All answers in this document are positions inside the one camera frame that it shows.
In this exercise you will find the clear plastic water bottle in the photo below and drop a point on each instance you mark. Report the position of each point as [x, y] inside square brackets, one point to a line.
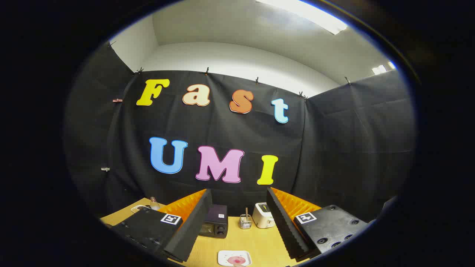
[154, 204]

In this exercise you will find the small ceiling light panel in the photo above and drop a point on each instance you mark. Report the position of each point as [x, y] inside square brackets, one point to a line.
[382, 68]

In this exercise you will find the white square plate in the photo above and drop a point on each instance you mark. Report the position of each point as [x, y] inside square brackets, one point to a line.
[224, 256]

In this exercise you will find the round pink food slice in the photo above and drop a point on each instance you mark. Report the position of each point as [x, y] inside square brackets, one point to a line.
[235, 260]

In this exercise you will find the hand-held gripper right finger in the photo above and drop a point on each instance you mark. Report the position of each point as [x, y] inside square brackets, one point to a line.
[284, 226]

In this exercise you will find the row of black cloth clips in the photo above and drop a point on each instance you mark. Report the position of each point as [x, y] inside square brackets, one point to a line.
[207, 70]

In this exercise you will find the white pop-up toaster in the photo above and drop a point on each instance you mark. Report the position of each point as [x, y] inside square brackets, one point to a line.
[262, 217]

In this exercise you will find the long ceiling light panel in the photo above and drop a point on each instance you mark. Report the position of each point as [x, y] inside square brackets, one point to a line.
[308, 15]

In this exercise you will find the black toaster oven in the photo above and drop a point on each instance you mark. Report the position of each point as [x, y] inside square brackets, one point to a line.
[217, 216]

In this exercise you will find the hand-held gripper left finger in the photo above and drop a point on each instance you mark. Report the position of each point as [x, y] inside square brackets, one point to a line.
[193, 226]

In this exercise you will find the flat white snack packet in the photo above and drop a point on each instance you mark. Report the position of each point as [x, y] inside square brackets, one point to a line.
[138, 208]

